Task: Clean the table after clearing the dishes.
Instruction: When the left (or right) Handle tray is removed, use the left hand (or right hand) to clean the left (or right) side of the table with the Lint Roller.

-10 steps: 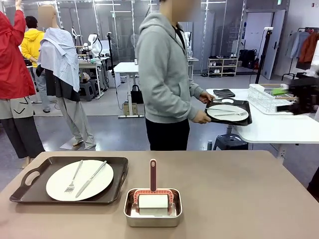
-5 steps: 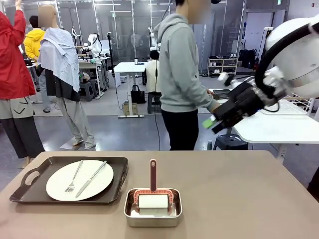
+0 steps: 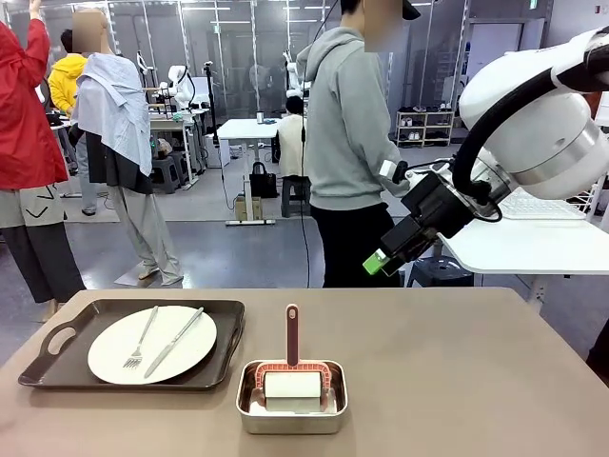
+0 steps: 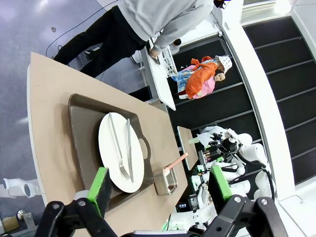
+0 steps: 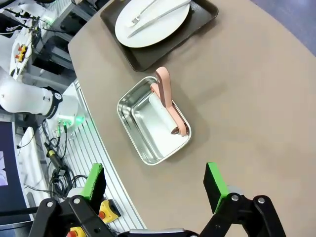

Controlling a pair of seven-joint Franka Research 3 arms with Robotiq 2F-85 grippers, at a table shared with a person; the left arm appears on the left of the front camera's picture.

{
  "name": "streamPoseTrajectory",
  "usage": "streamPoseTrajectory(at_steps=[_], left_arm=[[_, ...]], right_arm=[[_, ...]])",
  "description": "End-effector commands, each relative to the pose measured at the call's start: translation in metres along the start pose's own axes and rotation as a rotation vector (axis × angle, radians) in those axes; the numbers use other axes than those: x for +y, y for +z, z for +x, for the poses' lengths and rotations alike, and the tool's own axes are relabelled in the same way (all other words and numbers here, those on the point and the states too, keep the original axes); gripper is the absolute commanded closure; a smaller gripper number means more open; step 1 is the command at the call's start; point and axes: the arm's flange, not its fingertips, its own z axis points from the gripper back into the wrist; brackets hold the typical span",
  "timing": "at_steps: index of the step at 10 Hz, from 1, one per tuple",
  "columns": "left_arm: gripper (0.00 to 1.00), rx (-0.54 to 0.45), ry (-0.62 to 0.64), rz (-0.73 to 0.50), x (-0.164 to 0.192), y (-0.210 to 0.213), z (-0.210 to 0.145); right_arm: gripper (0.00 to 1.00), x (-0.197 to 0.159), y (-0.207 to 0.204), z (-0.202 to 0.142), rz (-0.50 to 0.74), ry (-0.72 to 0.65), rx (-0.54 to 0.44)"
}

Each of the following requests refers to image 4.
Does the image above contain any left gripper black finger with green pad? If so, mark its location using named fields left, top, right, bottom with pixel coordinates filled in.
left=34, top=167, right=117, bottom=237

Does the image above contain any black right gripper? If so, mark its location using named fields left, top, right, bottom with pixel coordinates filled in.
left=202, top=132, right=288, bottom=237

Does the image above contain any white round dinner plate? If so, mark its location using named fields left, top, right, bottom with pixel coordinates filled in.
left=98, top=112, right=145, bottom=194

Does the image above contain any dark brown serving tray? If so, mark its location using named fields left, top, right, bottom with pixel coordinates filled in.
left=68, top=93, right=155, bottom=212

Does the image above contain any person's right forearm grey sleeve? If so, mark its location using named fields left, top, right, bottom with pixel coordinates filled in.
left=152, top=23, right=178, bottom=50

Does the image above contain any person's right hand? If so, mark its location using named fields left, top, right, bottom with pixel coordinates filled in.
left=149, top=46, right=161, bottom=60

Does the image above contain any small tan background table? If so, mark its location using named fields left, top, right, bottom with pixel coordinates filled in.
left=177, top=125, right=199, bottom=171

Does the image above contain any silver table knife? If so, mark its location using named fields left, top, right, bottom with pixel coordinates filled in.
left=126, top=118, right=135, bottom=184

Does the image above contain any silver fork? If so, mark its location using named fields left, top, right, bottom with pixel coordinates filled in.
left=108, top=113, right=131, bottom=180

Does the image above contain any rectangular steel container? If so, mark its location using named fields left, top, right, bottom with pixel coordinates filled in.
left=153, top=163, right=179, bottom=197

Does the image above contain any white pipe fitting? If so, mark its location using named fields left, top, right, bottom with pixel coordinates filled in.
left=1, top=177, right=42, bottom=199

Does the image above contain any brass knob fixture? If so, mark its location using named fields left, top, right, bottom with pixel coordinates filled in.
left=0, top=209, right=37, bottom=233

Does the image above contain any mannequin in orange clothes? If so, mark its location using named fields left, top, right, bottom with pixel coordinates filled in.
left=169, top=55, right=233, bottom=100

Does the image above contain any white side table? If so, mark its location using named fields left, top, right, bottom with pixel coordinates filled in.
left=145, top=46, right=177, bottom=112

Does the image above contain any person in grey hoodie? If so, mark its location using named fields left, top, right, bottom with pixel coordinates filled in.
left=53, top=0, right=214, bottom=79

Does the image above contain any white wire dish rack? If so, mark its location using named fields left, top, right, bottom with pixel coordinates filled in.
left=157, top=45, right=179, bottom=78

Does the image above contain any thin black floor cable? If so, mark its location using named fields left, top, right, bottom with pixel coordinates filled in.
left=45, top=0, right=119, bottom=58

